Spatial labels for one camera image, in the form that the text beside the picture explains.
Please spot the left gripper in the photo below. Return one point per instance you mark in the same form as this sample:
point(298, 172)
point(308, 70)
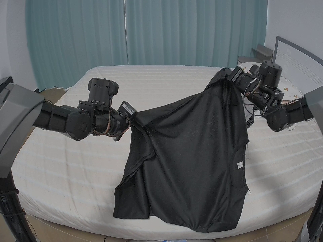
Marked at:
point(118, 125)

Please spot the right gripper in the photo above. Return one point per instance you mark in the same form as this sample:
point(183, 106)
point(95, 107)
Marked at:
point(242, 81)

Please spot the black T-shirt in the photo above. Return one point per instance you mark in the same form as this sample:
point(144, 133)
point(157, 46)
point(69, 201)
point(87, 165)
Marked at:
point(191, 155)

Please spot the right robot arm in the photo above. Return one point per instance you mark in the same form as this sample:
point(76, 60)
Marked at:
point(282, 116)

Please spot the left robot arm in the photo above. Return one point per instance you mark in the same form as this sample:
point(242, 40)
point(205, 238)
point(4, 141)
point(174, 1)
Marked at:
point(60, 118)

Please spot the pile of clothes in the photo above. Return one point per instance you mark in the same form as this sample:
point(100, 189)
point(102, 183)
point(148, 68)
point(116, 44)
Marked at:
point(249, 122)

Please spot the bed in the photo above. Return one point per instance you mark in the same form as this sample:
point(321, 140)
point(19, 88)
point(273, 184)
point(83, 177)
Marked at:
point(75, 165)

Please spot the grey bedside table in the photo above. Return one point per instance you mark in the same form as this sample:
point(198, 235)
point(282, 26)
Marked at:
point(262, 51)

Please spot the white printed pillow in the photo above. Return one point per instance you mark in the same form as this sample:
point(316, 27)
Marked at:
point(290, 87)

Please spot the blue-green curtain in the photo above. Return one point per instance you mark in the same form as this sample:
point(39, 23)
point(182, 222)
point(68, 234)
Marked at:
point(196, 24)
point(75, 34)

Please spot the black chest of drawers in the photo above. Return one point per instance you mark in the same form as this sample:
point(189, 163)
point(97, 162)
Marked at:
point(5, 81)

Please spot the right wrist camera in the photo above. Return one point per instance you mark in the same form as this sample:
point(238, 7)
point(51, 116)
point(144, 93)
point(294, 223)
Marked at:
point(254, 70)

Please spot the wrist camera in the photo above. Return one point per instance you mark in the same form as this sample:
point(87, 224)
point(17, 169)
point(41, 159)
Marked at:
point(254, 70)
point(129, 108)

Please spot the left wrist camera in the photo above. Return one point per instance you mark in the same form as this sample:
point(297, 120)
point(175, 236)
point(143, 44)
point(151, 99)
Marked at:
point(129, 108)

